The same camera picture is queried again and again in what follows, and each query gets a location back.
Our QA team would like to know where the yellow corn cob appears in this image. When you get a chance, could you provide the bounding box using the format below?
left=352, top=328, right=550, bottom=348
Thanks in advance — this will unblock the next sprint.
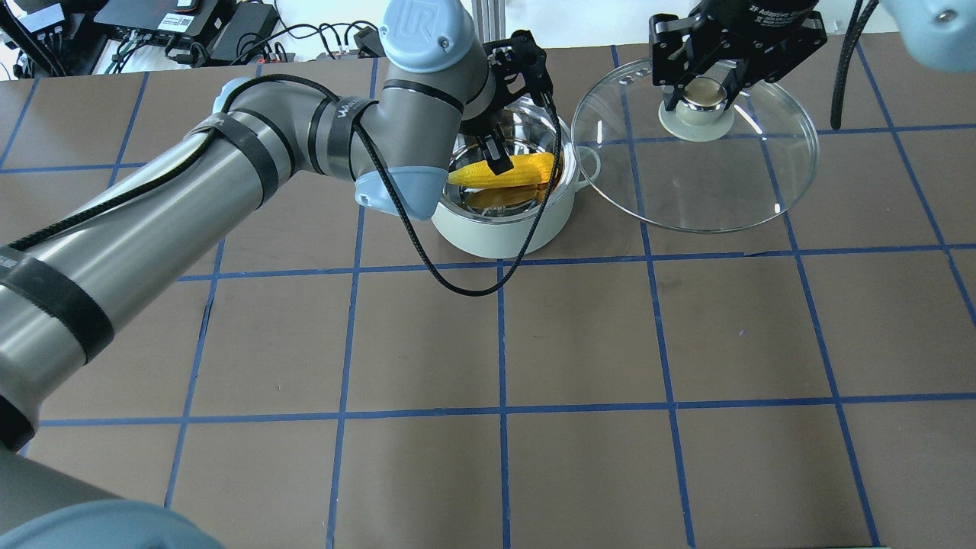
left=447, top=152, right=557, bottom=190

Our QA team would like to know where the white cooking pot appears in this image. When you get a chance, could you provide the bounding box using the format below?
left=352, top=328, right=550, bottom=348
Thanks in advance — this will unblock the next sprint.
left=432, top=98, right=601, bottom=259

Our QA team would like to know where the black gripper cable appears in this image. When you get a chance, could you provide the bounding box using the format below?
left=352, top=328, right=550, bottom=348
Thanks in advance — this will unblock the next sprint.
left=351, top=91, right=563, bottom=297

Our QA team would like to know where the glass pot lid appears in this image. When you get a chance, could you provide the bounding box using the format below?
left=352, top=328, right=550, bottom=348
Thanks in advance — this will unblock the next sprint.
left=571, top=59, right=820, bottom=234

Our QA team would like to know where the brown paper table mat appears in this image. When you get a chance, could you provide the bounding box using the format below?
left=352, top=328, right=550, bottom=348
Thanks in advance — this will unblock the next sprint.
left=24, top=34, right=974, bottom=548

